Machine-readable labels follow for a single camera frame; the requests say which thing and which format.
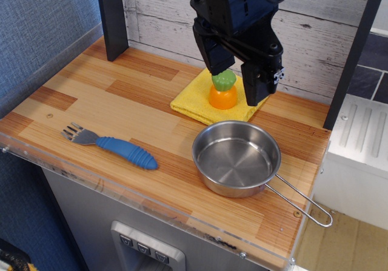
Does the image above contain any stainless steel pan wire handle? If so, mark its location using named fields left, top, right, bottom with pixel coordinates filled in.
left=192, top=120, right=333, bottom=228

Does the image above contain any silver dispenser button panel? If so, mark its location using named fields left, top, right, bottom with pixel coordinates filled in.
left=110, top=221, right=187, bottom=270

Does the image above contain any dark left frame post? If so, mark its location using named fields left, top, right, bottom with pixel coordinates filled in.
left=98, top=0, right=129, bottom=61

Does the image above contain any orange toy carrot green top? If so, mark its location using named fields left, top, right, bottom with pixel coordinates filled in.
left=209, top=70, right=238, bottom=110

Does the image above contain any clear acrylic table edge guard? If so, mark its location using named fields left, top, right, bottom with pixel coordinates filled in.
left=1, top=134, right=296, bottom=270

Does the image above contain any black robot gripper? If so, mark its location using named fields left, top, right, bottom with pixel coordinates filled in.
left=190, top=0, right=285, bottom=106

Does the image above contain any yellow black object floor corner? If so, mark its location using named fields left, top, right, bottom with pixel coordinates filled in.
left=1, top=249, right=38, bottom=271

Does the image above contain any white ribbed side unit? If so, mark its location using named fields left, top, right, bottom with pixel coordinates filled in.
left=313, top=95, right=387, bottom=229

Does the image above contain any blue handled metal fork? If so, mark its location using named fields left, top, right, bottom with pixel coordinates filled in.
left=61, top=122, right=158, bottom=170

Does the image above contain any dark frame post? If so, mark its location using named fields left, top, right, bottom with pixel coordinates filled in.
left=98, top=0, right=129, bottom=61
left=323, top=0, right=382, bottom=130

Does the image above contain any yellow folded towel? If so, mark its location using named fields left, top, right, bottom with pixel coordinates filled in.
left=170, top=69, right=265, bottom=125

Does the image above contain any dark right frame post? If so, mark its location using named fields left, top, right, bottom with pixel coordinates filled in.
left=323, top=0, right=382, bottom=130

